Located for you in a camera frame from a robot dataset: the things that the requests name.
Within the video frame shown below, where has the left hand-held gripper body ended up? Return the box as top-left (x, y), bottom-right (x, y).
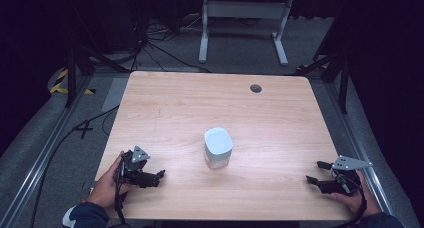
top-left (119, 145), bottom-right (152, 189)

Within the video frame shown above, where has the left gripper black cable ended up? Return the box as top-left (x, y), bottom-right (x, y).
top-left (113, 159), bottom-right (128, 226)

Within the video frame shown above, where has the white desk frame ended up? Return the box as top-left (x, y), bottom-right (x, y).
top-left (198, 0), bottom-right (295, 68)

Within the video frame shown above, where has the clear jar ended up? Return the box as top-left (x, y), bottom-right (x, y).
top-left (204, 150), bottom-right (232, 171)

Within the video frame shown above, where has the aluminium floor rail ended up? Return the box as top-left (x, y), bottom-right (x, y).
top-left (0, 73), bottom-right (95, 228)
top-left (323, 81), bottom-right (395, 216)

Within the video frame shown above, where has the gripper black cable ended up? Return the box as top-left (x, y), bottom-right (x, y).
top-left (333, 172), bottom-right (368, 228)
top-left (113, 159), bottom-right (128, 226)

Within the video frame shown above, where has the person's right hand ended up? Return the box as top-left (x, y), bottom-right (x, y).
top-left (329, 169), bottom-right (382, 218)

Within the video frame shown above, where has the yellow black floor tape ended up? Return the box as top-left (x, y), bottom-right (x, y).
top-left (49, 68), bottom-right (97, 96)

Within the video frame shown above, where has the black floor cable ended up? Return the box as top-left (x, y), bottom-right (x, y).
top-left (30, 104), bottom-right (121, 228)

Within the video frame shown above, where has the bundle of black cables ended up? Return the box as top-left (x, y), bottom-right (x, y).
top-left (131, 11), bottom-right (213, 74)

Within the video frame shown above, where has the person's left hand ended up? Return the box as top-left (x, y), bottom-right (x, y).
top-left (85, 150), bottom-right (134, 209)

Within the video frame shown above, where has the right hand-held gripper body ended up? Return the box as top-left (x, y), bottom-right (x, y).
top-left (330, 154), bottom-right (374, 197)

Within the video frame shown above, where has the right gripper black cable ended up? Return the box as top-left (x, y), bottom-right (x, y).
top-left (333, 172), bottom-right (368, 228)

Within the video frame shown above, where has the black metal stand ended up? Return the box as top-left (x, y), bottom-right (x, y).
top-left (63, 41), bottom-right (132, 109)
top-left (293, 44), bottom-right (352, 116)

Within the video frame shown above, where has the white jar lid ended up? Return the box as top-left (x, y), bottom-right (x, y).
top-left (203, 126), bottom-right (234, 162)

